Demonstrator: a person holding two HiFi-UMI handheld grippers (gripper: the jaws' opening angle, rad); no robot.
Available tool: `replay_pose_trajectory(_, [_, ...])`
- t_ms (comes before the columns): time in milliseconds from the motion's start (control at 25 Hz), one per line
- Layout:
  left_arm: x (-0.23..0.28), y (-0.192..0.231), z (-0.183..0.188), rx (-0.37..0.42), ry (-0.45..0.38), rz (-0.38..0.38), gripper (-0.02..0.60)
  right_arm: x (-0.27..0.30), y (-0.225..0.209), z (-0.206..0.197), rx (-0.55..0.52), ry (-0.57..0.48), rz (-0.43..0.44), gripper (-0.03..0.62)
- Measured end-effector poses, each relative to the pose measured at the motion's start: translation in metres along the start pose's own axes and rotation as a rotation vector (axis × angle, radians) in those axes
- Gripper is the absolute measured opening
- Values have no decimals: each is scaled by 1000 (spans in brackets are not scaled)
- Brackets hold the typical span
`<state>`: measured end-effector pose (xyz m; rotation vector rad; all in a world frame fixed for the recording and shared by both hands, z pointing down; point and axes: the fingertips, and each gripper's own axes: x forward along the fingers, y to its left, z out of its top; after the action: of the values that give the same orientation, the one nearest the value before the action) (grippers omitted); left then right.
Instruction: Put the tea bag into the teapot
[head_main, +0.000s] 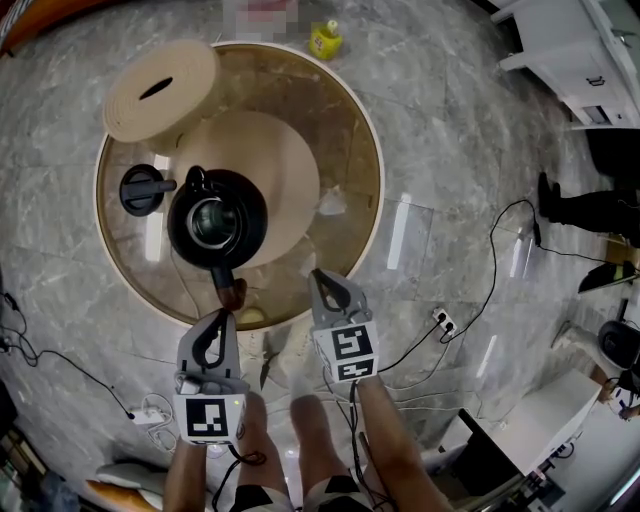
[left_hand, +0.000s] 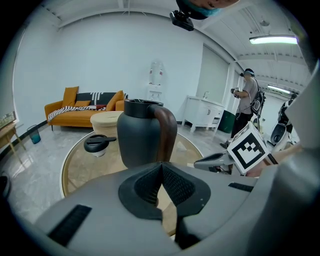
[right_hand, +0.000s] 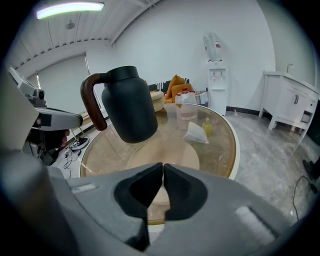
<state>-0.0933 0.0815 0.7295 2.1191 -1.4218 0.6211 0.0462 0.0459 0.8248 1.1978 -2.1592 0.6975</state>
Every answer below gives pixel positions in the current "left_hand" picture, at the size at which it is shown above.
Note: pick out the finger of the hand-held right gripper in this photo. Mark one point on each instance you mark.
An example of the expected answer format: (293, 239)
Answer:
(215, 156)
(212, 165)

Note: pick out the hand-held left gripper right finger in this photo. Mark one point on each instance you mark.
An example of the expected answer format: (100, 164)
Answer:
(212, 197)

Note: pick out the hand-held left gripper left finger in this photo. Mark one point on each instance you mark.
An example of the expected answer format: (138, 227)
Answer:
(100, 200)

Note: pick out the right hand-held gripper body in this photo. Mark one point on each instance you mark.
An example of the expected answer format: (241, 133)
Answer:
(247, 147)

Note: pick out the person's right forearm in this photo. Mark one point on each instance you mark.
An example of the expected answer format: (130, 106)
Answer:
(285, 155)

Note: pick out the dark green bin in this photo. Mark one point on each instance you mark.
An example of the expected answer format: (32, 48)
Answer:
(226, 122)

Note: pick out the white scooter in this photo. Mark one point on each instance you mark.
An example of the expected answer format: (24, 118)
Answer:
(281, 130)

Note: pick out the round glass coffee table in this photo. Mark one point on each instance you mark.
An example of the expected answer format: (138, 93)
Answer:
(80, 165)

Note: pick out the white sink cabinet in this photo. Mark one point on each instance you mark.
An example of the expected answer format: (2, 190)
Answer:
(203, 112)

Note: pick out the chrome faucet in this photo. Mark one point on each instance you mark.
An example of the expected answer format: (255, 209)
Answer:
(206, 94)

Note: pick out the long ceiling lamp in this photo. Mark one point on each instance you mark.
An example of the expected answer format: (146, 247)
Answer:
(273, 40)
(278, 87)

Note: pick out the beige round pouf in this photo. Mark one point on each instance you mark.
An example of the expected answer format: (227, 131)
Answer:
(105, 122)

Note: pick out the orange sofa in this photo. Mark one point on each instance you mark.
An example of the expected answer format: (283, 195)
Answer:
(75, 117)

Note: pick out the blue waste bin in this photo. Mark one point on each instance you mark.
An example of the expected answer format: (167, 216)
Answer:
(34, 135)

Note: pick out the black white striped blanket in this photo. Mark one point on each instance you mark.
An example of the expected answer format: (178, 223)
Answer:
(65, 110)

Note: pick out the small orange cushion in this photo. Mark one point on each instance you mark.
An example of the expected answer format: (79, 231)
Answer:
(82, 103)

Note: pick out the white display stand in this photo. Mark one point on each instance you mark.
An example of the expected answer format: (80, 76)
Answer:
(155, 77)

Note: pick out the large orange cushion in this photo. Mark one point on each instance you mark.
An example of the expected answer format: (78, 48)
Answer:
(115, 100)

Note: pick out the black white patterned cushion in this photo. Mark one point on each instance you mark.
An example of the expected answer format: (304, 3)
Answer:
(100, 98)

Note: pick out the wooden side table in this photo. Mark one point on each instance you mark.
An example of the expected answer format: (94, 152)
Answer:
(7, 135)

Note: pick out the black head-mounted camera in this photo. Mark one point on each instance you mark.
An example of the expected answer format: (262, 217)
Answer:
(182, 20)

